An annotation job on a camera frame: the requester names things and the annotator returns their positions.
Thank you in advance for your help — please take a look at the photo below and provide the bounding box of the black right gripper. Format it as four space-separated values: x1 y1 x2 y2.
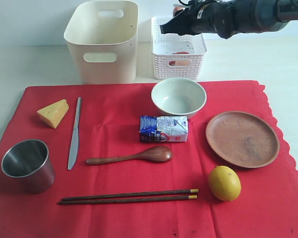
159 2 229 37

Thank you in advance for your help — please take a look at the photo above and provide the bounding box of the fried chicken nugget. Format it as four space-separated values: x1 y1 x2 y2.
173 6 184 12

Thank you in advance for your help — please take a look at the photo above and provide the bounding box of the brown egg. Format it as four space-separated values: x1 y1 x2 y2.
169 60 191 66

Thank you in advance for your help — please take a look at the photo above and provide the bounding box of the yellow cheese wedge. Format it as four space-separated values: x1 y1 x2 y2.
37 99 69 129

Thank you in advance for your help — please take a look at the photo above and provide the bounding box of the yellow lemon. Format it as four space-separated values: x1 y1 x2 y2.
208 166 241 201

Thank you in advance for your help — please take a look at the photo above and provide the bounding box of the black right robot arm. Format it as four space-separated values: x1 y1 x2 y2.
160 0 298 39

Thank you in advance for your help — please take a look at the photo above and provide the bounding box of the white perforated basket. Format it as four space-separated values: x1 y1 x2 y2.
151 16 207 80

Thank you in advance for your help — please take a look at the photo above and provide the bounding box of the white ceramic bowl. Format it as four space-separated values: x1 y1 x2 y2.
151 77 207 119

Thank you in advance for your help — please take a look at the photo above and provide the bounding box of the cream plastic bin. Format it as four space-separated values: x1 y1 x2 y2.
64 0 138 84

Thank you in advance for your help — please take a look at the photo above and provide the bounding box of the blue white milk carton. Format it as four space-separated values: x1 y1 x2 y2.
139 116 188 143

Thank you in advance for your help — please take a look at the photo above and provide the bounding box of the brown wooden plate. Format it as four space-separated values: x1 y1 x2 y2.
205 111 280 169

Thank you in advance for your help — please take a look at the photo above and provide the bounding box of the brown wooden spoon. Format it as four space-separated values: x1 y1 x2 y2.
85 146 173 165

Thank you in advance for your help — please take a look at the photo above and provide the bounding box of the steel table knife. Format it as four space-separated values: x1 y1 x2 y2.
68 97 81 171

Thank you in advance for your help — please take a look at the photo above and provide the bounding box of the red table cloth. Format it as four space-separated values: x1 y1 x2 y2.
0 80 298 238

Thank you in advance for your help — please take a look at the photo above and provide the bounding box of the upper dark wooden chopstick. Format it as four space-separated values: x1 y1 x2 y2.
60 189 199 201

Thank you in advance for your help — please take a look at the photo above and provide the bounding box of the dark wooden chopstick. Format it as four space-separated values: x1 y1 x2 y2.
57 195 198 205
60 189 199 201

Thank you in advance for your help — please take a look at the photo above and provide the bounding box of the lower dark wooden chopstick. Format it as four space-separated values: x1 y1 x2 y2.
57 195 198 205

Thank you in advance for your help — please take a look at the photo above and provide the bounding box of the stainless steel cup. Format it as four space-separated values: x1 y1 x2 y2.
1 139 56 193

